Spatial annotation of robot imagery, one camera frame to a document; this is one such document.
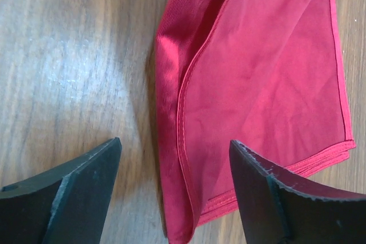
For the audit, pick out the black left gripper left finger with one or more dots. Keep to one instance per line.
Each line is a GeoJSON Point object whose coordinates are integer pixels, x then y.
{"type": "Point", "coordinates": [65, 204]}

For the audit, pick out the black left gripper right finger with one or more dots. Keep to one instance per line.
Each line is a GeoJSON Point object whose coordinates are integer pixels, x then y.
{"type": "Point", "coordinates": [279, 206]}

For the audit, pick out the red cloth napkin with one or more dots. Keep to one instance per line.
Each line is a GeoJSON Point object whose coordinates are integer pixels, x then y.
{"type": "Point", "coordinates": [268, 73]}

